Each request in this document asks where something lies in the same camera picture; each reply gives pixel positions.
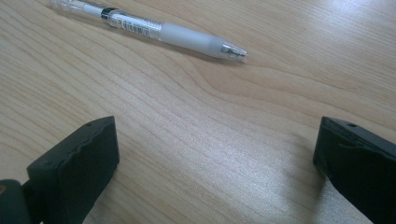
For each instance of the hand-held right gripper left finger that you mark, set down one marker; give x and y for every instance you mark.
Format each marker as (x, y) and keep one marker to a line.
(74, 168)

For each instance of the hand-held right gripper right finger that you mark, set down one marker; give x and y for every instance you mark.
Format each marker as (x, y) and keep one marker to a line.
(361, 161)

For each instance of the white translucent gel pen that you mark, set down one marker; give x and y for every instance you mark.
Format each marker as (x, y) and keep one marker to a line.
(186, 37)

